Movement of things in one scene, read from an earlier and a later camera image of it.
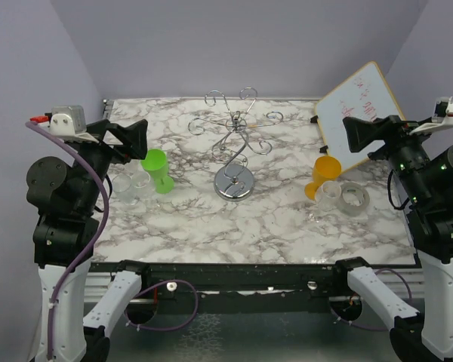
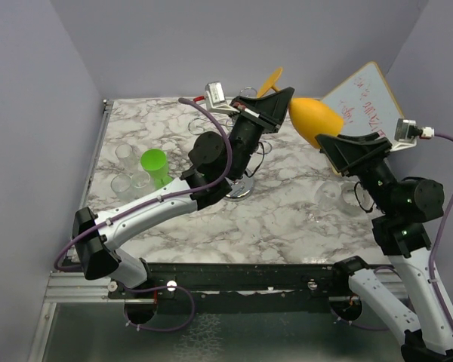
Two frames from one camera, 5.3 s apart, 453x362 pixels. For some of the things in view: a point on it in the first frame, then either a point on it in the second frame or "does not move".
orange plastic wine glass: [325, 168] → [312, 117]
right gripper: [392, 130] → [350, 153]
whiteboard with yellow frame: [367, 94] does not move
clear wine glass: [328, 194] does not move
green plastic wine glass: [155, 164] does not move
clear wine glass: [142, 187] does not move
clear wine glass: [121, 187] does not move
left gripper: [134, 137] → [268, 113]
